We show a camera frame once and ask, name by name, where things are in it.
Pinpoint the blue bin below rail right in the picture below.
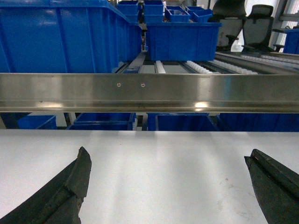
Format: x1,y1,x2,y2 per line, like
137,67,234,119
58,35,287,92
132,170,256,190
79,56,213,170
216,113,299,132

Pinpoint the large blue plastic bin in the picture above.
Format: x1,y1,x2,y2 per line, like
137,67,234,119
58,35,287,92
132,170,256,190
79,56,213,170
0,0,142,73

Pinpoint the white roller conveyor track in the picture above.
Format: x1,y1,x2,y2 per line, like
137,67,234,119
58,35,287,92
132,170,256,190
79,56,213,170
152,53,299,75

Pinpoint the small blue bin with parts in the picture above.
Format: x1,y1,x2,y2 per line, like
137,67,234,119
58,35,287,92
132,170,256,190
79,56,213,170
165,6,191,22

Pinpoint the small blue bin back centre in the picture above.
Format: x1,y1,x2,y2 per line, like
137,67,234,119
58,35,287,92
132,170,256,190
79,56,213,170
144,0,164,24

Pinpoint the blue bin below rail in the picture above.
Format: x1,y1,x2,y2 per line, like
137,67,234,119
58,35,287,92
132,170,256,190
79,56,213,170
147,113,219,132
216,113,299,132
66,112,136,131

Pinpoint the blue bin below rail centre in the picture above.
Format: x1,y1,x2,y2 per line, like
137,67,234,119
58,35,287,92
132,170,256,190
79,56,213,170
147,113,219,132

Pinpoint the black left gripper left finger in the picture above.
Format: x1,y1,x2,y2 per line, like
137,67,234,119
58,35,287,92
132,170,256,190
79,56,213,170
0,147,92,224

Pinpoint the black mesh office chair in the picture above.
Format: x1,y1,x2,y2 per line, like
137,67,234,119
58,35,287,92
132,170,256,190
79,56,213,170
208,0,246,51

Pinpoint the small blue bin back right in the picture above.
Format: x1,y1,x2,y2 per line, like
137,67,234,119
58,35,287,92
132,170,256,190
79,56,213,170
186,6,213,23

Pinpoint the blue bin below rail left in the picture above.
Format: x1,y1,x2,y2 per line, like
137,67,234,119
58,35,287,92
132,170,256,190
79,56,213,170
66,112,136,131

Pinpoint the stainless steel shelf rail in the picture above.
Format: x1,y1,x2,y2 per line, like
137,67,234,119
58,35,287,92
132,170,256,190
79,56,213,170
0,73,299,113

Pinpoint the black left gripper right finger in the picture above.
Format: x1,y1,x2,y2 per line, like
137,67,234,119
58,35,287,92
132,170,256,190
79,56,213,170
244,149,299,224

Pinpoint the medium blue plastic bin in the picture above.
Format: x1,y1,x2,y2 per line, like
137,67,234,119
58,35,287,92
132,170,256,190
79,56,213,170
146,22,222,61

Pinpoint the small blue bin back left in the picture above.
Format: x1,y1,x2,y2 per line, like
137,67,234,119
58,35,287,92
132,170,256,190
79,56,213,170
117,0,139,22

